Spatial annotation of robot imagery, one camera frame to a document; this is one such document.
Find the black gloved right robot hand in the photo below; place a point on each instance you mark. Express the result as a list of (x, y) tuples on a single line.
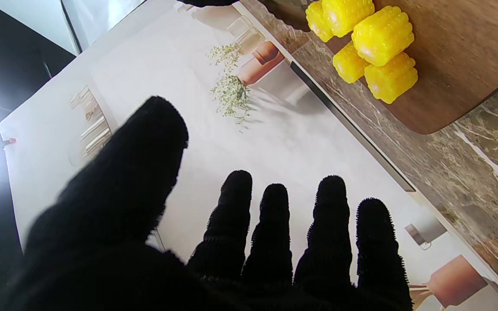
[(208, 2)]

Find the small red backdrop clip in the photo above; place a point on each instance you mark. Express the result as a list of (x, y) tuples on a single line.
[(9, 141)]

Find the brown wooden cutting board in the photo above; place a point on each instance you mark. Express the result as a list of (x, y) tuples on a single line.
[(456, 52)]

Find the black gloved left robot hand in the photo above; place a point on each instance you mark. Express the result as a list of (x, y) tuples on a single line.
[(115, 224)]

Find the yellow corn chunk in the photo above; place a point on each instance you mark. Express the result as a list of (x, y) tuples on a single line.
[(316, 21), (347, 15), (383, 34), (347, 65), (391, 78)]

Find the printed kitchen scene backdrop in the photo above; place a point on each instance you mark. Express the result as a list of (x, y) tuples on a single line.
[(296, 142)]

